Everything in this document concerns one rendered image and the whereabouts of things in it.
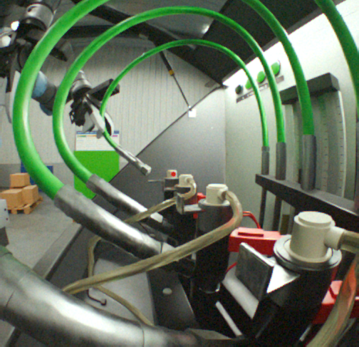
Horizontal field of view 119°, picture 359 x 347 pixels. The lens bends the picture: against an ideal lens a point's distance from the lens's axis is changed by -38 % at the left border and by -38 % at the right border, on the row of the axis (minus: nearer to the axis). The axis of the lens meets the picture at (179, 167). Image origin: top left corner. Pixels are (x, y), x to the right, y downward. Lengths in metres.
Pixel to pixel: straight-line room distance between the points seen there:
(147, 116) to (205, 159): 6.40
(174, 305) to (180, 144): 0.51
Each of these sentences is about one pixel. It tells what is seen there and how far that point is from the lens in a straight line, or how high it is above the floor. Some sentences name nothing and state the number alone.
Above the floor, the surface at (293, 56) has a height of 1.25.
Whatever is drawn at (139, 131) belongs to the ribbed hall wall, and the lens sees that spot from 6.82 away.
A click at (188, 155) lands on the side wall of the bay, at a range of 0.61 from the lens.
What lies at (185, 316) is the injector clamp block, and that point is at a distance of 0.19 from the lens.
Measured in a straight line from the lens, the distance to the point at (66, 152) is 0.20.
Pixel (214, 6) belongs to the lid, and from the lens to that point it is 0.58.
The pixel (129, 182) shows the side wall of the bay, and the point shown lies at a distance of 0.59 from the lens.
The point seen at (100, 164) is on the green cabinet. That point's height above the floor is 1.02.
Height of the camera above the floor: 1.13
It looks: 3 degrees down
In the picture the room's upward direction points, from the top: straight up
